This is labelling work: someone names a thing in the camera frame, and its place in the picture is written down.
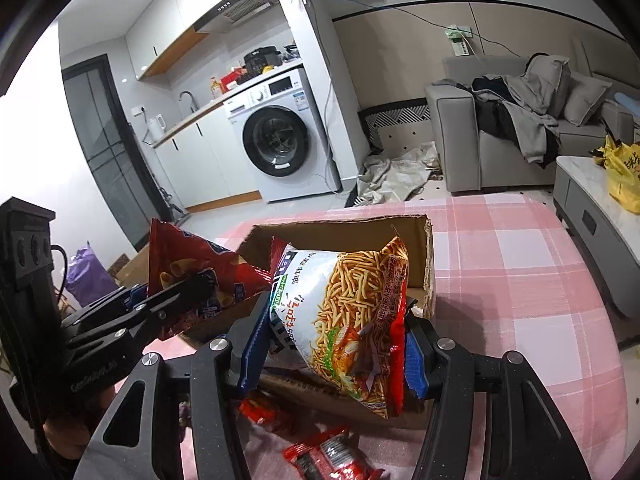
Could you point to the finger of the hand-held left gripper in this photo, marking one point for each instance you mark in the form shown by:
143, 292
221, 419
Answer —
170, 305
132, 296

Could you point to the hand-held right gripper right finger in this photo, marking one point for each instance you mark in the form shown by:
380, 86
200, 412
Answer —
415, 365

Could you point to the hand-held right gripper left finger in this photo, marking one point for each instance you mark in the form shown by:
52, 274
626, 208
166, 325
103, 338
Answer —
252, 347

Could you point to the large red chip packet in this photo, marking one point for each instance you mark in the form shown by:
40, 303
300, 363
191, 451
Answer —
200, 260

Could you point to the noodle stick snack packet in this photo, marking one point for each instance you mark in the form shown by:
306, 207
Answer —
345, 310

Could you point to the brown cardboard box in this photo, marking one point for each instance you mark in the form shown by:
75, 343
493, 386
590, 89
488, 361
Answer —
320, 232

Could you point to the person's left hand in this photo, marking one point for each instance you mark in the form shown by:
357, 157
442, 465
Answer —
70, 425

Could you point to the printed cardboard box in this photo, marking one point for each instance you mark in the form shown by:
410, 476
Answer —
127, 267

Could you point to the purple plastic bag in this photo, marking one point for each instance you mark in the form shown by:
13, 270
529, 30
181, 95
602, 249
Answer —
90, 275

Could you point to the orange-red snack packet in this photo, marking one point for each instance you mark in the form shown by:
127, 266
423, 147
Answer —
257, 410

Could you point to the pink plaid tablecloth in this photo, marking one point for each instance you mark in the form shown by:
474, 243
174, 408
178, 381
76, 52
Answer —
500, 285

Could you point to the red packet with dark window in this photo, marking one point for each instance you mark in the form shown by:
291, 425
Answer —
340, 455

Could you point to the white kitchen base cabinet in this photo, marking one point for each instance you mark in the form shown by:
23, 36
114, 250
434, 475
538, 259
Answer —
200, 160

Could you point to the white electric kettle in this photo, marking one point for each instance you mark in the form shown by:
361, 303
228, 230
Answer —
156, 129

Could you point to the white floor cloth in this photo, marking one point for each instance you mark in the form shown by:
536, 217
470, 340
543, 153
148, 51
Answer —
395, 175

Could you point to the white washing machine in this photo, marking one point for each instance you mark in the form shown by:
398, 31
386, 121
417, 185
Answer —
280, 145

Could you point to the kitchen faucet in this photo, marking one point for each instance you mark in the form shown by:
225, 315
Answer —
190, 97

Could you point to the yellow oil bottle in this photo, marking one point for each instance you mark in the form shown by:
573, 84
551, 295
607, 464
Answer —
216, 89

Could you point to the white coffee table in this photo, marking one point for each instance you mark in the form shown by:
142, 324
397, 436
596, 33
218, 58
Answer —
600, 240

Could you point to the grey sofa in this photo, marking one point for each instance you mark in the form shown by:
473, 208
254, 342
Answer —
455, 135

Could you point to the red box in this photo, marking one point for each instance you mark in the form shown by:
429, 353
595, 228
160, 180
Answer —
232, 79

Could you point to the black patterned panel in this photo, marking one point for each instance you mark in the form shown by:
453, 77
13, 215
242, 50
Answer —
395, 122

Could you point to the black pressure cooker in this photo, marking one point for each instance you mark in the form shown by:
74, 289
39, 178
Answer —
262, 60

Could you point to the pile of dark clothes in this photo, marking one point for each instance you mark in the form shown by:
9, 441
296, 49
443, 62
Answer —
510, 115

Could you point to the yellow plastic bag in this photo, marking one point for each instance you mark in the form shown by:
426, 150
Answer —
622, 175

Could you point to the range hood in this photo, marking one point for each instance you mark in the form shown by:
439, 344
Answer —
235, 10

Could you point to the grey pillow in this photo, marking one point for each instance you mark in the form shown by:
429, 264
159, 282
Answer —
587, 100
547, 80

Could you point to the light blue pillow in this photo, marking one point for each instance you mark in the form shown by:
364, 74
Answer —
629, 101

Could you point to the white wall cabinet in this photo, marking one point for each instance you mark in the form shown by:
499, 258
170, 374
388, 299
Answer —
160, 35

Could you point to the wall socket with chargers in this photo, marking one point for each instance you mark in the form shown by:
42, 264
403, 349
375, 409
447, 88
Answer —
460, 40

